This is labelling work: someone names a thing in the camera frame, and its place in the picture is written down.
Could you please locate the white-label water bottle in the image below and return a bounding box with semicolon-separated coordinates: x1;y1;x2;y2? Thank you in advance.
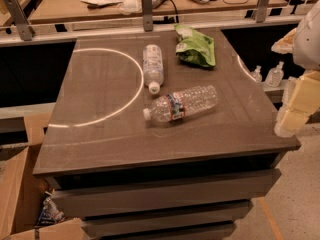
143;44;164;95

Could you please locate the cardboard box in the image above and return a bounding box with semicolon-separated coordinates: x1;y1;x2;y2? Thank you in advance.
0;112;90;240

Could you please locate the clear red-label water bottle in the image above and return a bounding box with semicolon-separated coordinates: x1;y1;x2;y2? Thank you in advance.
143;85;218;122

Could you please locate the left small sanitizer bottle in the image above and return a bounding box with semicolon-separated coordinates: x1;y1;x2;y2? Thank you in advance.
251;65;262;83

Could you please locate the right small sanitizer bottle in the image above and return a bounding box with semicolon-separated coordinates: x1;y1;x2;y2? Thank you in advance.
265;61;284;87

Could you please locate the right metal bracket post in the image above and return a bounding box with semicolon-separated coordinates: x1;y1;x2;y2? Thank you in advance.
254;0;269;23

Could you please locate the middle metal bracket post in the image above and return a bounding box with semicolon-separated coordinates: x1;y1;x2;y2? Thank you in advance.
141;0;153;32

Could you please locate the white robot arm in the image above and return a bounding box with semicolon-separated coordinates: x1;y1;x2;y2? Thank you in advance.
271;1;320;137

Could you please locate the small sanitizer bottle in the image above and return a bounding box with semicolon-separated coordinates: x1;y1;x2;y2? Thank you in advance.
251;65;262;83
265;61;284;87

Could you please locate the metal bracket post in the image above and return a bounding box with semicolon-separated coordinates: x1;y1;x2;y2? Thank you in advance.
254;0;269;23
141;0;153;32
3;0;34;41

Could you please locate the left metal bracket post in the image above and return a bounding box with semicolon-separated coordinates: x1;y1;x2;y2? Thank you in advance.
3;0;34;41

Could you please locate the wooden background desk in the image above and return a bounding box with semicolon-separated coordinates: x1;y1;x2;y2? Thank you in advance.
29;0;286;24

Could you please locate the blue snack bag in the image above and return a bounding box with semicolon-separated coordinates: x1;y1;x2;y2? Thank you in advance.
36;191;65;226

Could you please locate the black power cable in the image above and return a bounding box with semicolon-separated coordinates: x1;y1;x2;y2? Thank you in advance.
162;0;180;24

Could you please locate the grey drawer cabinet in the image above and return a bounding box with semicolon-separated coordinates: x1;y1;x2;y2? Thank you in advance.
34;29;299;240

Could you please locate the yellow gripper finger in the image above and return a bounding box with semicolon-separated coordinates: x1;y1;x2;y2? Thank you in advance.
274;106;308;138
282;71;320;116

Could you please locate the green chip bag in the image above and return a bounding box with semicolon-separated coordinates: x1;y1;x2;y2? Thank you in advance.
174;24;216;68

